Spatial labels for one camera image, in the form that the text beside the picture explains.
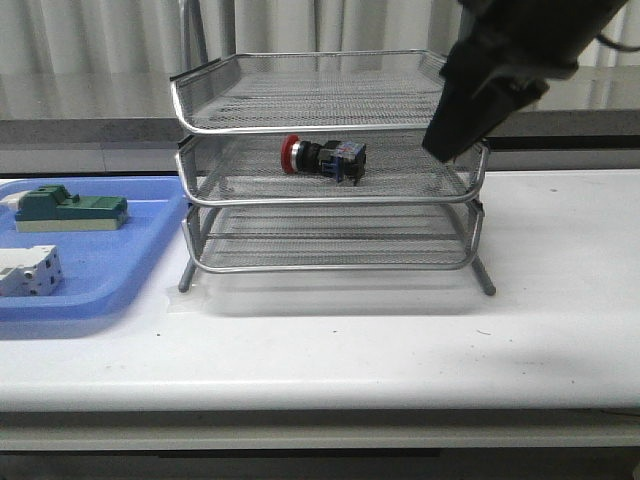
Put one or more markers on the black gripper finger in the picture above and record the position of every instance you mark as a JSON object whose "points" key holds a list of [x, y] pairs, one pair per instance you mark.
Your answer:
{"points": [[500, 117], [442, 134]]}

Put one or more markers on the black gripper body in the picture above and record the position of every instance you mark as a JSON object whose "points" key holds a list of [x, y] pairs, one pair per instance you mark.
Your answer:
{"points": [[514, 47]]}

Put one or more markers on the red emergency stop button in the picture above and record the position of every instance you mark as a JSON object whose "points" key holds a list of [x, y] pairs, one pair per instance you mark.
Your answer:
{"points": [[335, 159]]}

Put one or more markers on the blue plastic tray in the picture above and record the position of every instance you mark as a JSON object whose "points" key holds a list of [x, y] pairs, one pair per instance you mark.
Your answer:
{"points": [[102, 270]]}

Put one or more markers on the grey stone back counter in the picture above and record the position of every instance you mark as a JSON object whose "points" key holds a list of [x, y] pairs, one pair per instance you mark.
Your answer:
{"points": [[102, 123]]}

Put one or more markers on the green terminal block module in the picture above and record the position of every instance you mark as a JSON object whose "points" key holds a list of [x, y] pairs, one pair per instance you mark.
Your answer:
{"points": [[52, 208]]}

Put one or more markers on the white circuit breaker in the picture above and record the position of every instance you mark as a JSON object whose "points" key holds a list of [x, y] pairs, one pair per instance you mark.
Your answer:
{"points": [[33, 271]]}

